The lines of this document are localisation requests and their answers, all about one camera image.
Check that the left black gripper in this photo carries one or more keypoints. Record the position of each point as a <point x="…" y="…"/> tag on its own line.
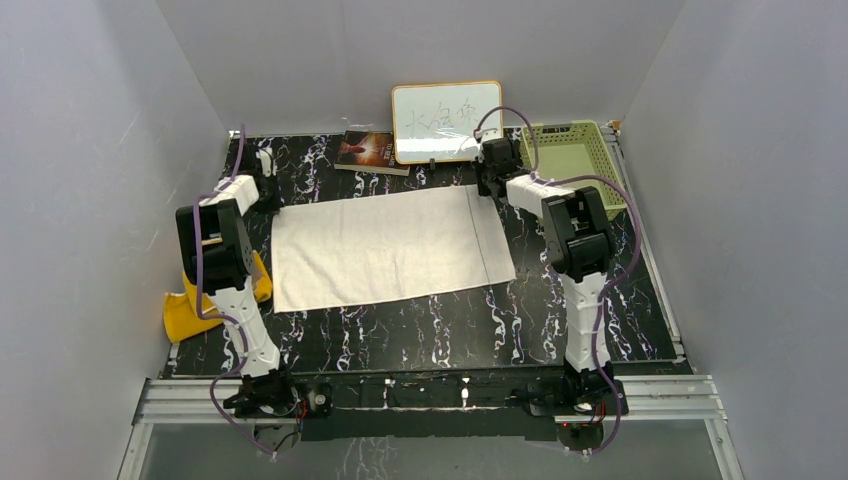
<point x="275" y="206"/>

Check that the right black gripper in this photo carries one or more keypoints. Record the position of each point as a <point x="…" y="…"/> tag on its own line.
<point x="481" y="165"/>

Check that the white towel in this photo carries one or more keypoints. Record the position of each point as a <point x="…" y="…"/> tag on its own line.
<point x="386" y="248"/>

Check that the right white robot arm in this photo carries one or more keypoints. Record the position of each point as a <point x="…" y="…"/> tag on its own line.
<point x="579" y="246"/>

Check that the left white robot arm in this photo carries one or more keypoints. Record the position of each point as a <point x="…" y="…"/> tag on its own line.
<point x="219" y="261"/>

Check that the green plastic basket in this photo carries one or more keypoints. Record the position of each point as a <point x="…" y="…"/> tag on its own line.
<point x="563" y="151"/>

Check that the dark paperback book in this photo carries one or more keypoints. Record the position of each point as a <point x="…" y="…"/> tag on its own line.
<point x="369" y="152"/>

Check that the small whiteboard orange frame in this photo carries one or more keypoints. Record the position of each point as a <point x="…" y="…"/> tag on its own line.
<point x="434" y="123"/>

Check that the black base frame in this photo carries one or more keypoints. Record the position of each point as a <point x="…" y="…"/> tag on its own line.
<point x="519" y="401"/>

